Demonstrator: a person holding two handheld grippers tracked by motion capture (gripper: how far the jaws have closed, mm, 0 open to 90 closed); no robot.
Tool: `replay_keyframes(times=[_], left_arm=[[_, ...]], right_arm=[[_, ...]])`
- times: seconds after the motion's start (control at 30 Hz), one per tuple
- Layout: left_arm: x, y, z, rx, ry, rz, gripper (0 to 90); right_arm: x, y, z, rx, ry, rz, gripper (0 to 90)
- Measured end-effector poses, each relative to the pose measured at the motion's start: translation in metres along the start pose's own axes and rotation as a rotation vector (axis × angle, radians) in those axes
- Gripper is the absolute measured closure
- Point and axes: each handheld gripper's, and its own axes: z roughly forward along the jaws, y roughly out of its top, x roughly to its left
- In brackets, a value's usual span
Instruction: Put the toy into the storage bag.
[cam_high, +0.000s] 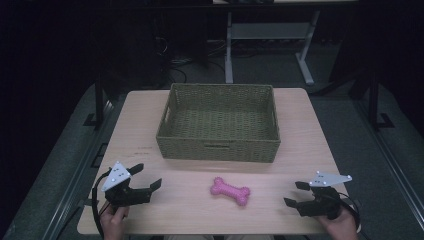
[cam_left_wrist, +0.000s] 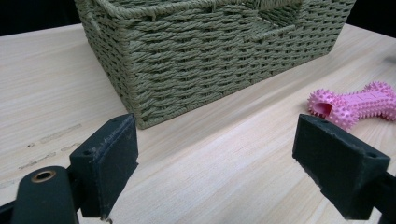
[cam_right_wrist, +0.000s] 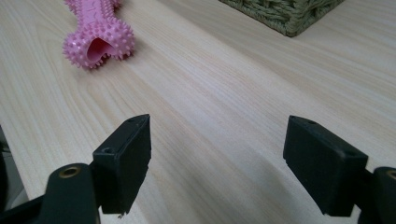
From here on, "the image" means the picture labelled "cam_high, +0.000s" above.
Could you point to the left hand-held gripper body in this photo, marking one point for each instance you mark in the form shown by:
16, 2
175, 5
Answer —
128, 196

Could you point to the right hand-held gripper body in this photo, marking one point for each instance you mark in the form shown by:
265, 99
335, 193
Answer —
323, 203

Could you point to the pink bone-shaped toy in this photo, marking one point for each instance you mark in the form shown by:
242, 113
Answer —
230, 191

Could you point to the green woven basket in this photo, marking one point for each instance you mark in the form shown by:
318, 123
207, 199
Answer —
218, 125

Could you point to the person's right hand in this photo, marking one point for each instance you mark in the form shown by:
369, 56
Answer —
343, 226

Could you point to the person's left hand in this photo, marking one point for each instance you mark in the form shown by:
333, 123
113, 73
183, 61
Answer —
113, 223

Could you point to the black metal stand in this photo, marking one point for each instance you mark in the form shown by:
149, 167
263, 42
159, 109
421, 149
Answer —
374, 103
99, 103

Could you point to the white metal desk frame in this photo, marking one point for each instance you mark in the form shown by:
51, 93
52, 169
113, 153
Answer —
270, 30

